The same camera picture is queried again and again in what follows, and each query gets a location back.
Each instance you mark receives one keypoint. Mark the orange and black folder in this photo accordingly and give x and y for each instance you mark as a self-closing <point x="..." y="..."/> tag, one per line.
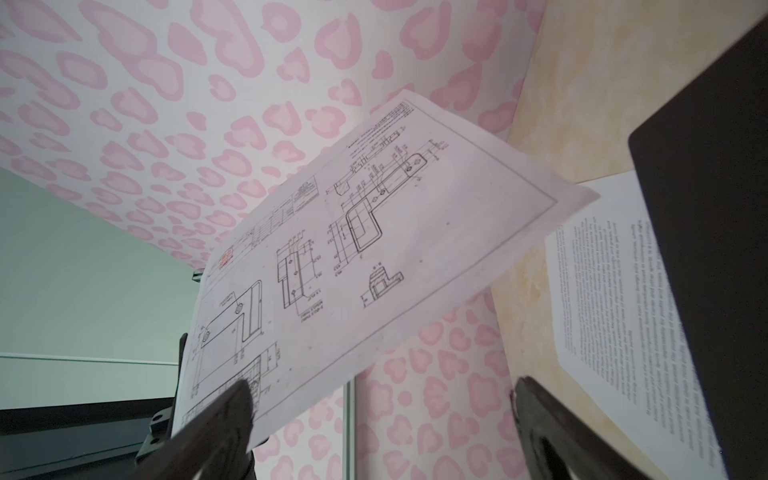
<point x="701" y="160"/>

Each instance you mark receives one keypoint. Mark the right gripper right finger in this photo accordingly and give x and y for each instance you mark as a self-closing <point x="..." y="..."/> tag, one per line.
<point x="557" y="444"/>

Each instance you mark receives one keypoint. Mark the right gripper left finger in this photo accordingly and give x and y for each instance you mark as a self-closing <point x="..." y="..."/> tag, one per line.
<point x="214" y="445"/>

